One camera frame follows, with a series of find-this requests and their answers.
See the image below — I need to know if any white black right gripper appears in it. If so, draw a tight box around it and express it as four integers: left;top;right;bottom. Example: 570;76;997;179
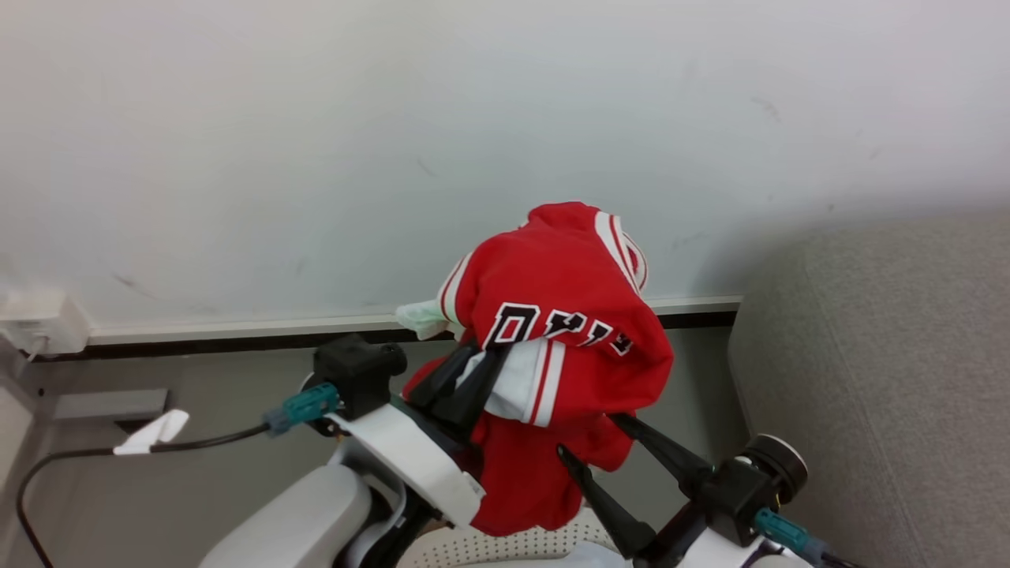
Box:
555;413;799;568

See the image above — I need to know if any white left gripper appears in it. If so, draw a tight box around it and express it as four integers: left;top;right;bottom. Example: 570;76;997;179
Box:
327;342;513;528

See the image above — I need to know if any red jersey with white stripes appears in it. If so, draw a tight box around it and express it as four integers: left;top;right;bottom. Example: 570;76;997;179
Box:
402;201;675;537

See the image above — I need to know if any white perforated laundry basket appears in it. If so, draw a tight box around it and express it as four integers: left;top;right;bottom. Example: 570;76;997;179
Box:
397;507;634;568

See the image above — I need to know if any pale green cloth piece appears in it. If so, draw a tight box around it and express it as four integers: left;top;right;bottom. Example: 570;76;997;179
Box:
395;298;460;342

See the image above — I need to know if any white black baseboard strip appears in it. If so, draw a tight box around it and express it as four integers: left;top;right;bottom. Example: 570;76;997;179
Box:
36;295;744;364

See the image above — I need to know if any grey fabric sofa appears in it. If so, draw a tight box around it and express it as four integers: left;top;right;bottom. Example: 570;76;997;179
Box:
724;211;1010;568

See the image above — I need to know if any grey floor socket box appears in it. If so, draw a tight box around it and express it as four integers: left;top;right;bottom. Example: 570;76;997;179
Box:
51;388;170;424

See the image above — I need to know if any black cable with teal plug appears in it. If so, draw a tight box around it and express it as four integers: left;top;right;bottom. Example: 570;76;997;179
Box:
16;383;341;568
753;507;862;568

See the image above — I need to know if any white cable label tag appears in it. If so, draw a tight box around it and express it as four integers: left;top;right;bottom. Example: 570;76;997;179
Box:
113;409;191;456

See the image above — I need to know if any white wall power adapter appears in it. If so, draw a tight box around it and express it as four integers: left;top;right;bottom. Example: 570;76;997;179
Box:
0;287;91;357

